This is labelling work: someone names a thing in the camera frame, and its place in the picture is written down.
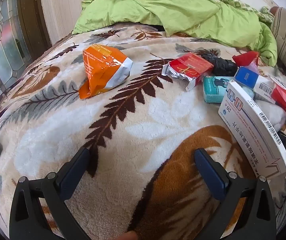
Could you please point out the stained glass door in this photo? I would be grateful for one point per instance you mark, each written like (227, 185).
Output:
(5, 37)

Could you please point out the leaf print blanket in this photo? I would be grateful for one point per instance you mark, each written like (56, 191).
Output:
(158, 110)

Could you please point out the orange foil packet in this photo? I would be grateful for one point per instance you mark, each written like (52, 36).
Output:
(100, 67)

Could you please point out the teal tissue pack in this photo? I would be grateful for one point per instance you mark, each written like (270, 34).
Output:
(214, 90)

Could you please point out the person's left hand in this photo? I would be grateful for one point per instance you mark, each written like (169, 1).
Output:
(128, 236)

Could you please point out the blue and white box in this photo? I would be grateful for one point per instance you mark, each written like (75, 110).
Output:
(247, 77)

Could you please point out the red plastic wrapper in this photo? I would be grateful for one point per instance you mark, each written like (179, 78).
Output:
(244, 58)

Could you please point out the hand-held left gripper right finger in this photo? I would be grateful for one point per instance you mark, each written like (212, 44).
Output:
(214, 180)

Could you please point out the red cigarette pack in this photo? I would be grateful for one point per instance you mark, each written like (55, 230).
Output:
(190, 66)

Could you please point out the white medicine box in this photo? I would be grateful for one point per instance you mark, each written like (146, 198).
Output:
(247, 127)

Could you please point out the green patterned quilt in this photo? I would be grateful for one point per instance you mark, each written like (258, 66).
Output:
(232, 0)

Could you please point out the white sock green trim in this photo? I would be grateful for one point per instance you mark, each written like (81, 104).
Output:
(270, 112)

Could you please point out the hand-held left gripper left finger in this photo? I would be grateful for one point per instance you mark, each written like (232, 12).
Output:
(74, 176)

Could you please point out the black plastic bag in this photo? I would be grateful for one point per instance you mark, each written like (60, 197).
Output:
(220, 65)

